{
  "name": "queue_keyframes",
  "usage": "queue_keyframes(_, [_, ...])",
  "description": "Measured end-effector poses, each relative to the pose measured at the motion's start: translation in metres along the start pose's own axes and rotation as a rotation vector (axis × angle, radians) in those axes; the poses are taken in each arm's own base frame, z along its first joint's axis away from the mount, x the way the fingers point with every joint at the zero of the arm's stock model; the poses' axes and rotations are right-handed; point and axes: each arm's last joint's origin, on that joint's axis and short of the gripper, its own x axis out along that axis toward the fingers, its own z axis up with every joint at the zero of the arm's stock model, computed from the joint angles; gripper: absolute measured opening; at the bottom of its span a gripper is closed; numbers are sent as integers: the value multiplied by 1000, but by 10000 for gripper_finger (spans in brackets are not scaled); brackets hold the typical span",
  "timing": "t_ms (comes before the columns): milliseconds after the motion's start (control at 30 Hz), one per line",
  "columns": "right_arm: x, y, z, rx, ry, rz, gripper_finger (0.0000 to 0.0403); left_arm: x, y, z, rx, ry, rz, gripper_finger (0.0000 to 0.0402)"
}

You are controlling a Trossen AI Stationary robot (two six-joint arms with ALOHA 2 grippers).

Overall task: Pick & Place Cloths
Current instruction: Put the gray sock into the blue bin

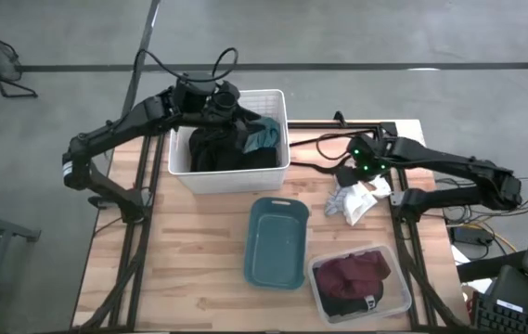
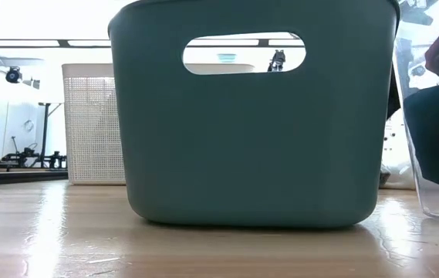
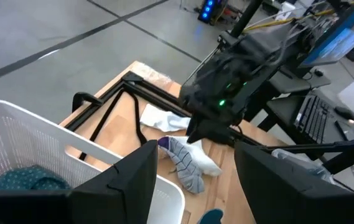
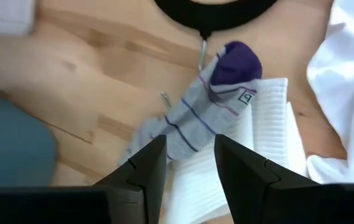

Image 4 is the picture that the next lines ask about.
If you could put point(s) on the teal plastic bin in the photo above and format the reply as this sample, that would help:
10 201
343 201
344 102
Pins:
8 140

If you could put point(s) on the white cloth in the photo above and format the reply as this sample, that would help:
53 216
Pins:
344 77

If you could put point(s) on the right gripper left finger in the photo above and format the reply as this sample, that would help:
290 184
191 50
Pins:
71 205

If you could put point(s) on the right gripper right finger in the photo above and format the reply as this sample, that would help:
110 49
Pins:
273 199

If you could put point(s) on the grey striped purple-toed sock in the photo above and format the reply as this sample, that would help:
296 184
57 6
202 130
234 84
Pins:
195 124

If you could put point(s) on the black clothes hanger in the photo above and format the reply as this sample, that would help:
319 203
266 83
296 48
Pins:
214 15

